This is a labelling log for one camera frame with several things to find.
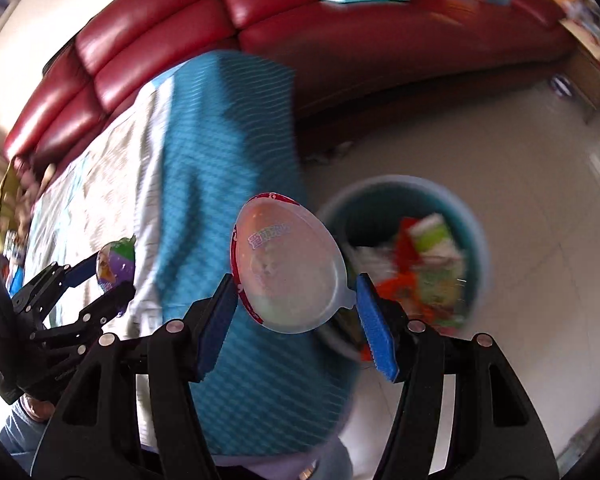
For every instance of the teal plastic bin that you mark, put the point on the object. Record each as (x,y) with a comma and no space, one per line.
(370,210)

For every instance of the green yellow plush cushion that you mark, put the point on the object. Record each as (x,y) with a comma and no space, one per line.
(7,195)

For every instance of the beige plush toy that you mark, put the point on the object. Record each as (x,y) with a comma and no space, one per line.
(37,182)

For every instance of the low wooden table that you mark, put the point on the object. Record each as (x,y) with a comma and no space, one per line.
(592,85)

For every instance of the cluttered toy pile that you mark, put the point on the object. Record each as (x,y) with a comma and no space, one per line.
(590,10)

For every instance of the orange red wrapper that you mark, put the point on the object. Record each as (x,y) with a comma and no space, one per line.
(397,287)

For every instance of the purple green egg-shaped pack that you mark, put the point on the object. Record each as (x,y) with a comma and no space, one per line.
(115,262)

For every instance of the patchwork printed cloth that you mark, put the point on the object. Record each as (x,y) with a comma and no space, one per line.
(220,160)

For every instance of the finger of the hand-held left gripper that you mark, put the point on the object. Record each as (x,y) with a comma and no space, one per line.
(80,272)
(105,305)

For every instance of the person's left forearm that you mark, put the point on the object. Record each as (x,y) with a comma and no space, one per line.
(22,440)

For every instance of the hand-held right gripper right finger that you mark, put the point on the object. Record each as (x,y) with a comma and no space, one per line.
(377,330)

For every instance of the green carton with orange print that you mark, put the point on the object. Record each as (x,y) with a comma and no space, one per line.
(432,235)

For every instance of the clear plastic lid red rim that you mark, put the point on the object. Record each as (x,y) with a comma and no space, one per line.
(285,265)

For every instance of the person's left hand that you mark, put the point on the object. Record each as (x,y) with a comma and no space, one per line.
(37,407)

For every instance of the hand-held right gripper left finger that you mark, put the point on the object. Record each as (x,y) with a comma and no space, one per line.
(217,330)

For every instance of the red leather sofa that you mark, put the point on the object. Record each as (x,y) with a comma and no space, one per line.
(330,45)

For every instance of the small blue white ball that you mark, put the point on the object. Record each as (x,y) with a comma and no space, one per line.
(562,86)

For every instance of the white green carton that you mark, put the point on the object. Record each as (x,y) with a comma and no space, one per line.
(445,287)

